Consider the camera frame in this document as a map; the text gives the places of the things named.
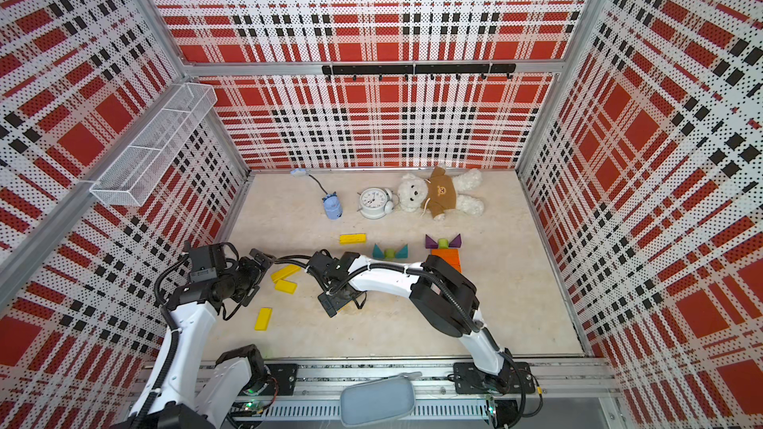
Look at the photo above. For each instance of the black hook rail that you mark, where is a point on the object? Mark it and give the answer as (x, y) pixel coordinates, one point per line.
(419, 69)

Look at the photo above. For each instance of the orange trapezoid block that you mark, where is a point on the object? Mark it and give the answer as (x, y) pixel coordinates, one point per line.
(445, 252)

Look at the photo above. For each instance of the yellow long block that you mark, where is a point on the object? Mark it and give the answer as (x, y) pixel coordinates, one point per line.
(348, 239)
(285, 272)

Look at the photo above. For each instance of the yellow long block left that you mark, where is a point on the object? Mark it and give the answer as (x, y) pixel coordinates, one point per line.
(285, 272)

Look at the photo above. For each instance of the small yellow block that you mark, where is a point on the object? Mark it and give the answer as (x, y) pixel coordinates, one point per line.
(285, 286)

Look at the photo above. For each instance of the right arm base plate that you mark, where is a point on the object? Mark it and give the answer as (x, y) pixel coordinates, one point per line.
(471, 376)

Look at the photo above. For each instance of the white teddy bear brown hoodie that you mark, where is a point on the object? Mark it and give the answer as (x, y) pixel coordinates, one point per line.
(441, 193)

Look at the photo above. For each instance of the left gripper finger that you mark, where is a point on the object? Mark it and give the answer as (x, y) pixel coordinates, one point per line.
(245, 292)
(260, 260)

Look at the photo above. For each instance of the grey pouch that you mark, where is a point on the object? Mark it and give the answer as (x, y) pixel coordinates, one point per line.
(377, 401)

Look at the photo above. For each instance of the yellow block bottom left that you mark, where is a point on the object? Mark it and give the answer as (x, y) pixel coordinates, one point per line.
(263, 319)

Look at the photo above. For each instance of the purple triangle block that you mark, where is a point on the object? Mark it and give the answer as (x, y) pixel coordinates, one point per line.
(431, 243)
(456, 242)

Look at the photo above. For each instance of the white wire basket shelf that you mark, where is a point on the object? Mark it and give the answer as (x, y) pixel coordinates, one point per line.
(136, 172)

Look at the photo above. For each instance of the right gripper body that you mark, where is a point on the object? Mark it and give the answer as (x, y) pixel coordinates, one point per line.
(330, 300)

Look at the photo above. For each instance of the white alarm clock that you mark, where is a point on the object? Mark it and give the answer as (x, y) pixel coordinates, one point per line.
(376, 203)

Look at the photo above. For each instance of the teal triangle block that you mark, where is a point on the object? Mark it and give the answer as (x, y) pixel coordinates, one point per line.
(378, 253)
(402, 253)

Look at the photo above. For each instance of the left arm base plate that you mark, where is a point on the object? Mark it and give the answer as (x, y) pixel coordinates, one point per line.
(282, 378)

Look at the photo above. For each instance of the orange rectangular block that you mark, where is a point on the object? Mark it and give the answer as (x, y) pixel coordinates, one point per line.
(454, 261)

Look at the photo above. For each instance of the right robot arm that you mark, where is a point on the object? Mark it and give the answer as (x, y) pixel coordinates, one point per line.
(446, 299)

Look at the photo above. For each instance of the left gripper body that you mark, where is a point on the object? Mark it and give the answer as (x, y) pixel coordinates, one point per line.
(244, 277)

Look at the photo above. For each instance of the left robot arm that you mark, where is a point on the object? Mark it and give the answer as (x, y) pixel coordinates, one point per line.
(191, 295)

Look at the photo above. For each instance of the yellow long block top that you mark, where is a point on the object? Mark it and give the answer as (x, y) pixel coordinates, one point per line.
(348, 239)

